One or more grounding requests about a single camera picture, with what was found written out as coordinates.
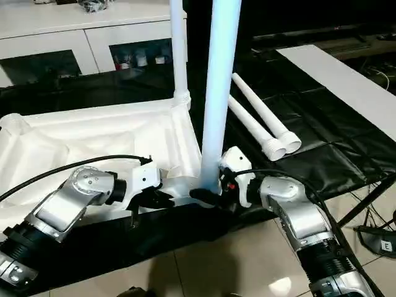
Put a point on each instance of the white plastic table top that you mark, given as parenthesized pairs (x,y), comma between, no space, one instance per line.
(77,139)

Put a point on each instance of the white plastic table leg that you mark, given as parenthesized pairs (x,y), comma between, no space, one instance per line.
(219,92)
(256,130)
(180,46)
(266,108)

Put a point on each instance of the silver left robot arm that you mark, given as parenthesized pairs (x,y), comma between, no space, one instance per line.
(68,204)

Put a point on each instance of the black work mat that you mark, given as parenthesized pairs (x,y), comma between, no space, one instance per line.
(309,123)

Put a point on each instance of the black metal stand leg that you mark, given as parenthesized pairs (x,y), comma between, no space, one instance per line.
(365,201)

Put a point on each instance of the black object with white label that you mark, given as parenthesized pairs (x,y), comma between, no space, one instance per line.
(377,239)

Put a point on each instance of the white flat board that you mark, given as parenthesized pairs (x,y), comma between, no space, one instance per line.
(346,80)

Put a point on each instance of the white cabinet with glass doors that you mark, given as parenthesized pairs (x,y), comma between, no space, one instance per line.
(77,28)

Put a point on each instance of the small grey object on cabinet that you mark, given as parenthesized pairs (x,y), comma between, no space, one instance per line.
(92,6)

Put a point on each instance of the white patterned object on cabinet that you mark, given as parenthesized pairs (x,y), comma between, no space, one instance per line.
(39,1)

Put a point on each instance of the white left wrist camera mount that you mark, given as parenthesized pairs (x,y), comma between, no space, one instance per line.
(145,179)

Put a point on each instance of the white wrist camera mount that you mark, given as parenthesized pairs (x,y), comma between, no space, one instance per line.
(145,179)
(238,161)

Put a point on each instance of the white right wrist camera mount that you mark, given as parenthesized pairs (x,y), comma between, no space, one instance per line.
(238,161)

